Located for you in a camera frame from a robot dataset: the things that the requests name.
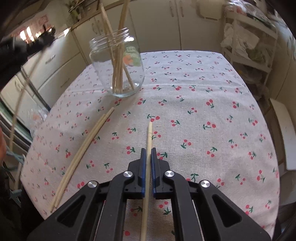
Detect wooden chopstick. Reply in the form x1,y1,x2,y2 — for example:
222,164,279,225
50,106,115,210
49,109,113,212

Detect cream kitchen cabinets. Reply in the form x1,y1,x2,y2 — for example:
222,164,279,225
1,1,224,126

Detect cherry print tablecloth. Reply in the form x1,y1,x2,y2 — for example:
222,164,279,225
21,51,280,235

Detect clear glass jar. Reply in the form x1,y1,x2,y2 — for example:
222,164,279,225
89,28,144,97

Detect chopstick in jar tall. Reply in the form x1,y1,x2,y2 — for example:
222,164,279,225
114,0,130,94

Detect white storage shelf rack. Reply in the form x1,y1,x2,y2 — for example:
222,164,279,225
220,1,278,100

